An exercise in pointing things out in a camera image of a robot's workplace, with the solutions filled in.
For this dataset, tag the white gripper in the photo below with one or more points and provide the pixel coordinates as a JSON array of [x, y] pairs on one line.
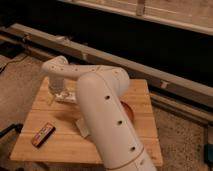
[[56, 85]]

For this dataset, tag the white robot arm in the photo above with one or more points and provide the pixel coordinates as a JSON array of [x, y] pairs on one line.
[[98, 91]]

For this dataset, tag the white rectangular sponge block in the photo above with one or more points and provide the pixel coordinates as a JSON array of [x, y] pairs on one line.
[[81, 125]]

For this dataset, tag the black colourful candy bar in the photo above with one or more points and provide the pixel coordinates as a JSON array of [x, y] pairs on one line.
[[42, 135]]

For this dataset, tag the grey metal floor rail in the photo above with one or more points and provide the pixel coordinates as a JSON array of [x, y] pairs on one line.
[[187, 89]]

